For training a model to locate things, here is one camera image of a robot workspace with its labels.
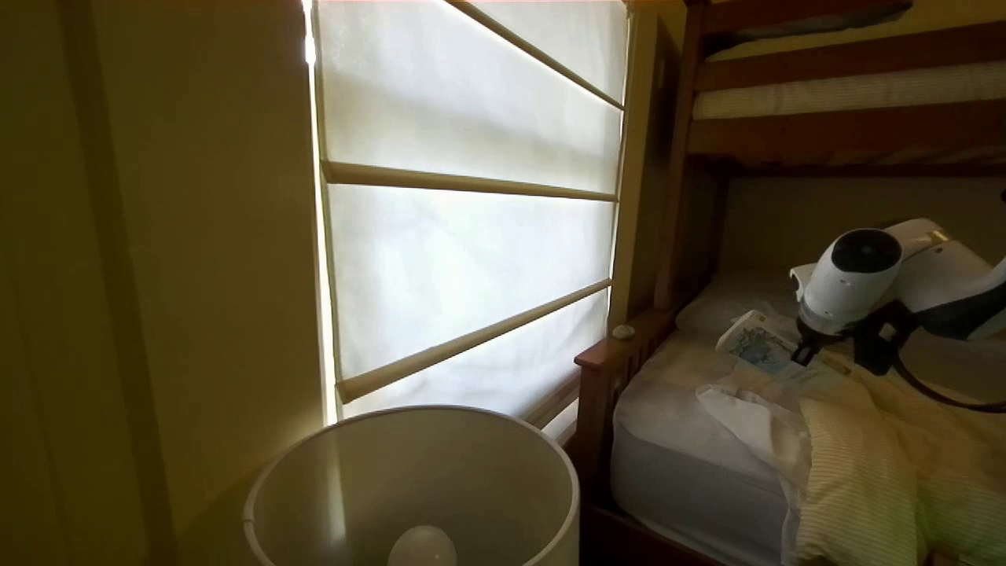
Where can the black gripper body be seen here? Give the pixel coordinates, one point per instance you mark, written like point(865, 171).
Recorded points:
point(809, 340)

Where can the dark wooden headboard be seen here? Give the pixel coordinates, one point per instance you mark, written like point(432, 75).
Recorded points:
point(670, 209)

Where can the bunk mattress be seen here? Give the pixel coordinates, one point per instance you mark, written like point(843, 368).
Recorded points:
point(838, 93)

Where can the white roman window blind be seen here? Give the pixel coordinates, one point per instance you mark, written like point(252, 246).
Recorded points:
point(461, 209)

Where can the white pillow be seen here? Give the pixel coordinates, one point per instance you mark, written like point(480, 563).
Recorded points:
point(680, 459)

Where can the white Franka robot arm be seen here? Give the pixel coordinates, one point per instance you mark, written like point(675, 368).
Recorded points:
point(922, 271)

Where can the white paperback book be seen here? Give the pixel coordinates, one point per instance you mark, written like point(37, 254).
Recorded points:
point(758, 340)

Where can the white shade table lamp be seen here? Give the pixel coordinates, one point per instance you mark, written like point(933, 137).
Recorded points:
point(418, 472)

